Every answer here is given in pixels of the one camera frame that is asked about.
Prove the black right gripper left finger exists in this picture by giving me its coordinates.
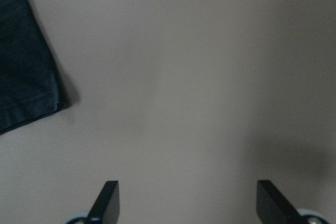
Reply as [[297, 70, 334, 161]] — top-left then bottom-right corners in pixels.
[[88, 180, 120, 224]]

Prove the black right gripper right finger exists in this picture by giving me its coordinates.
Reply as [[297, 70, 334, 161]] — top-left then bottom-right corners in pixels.
[[256, 180, 307, 224]]

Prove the black printed t-shirt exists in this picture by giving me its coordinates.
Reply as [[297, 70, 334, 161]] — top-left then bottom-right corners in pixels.
[[1, 0, 67, 134]]

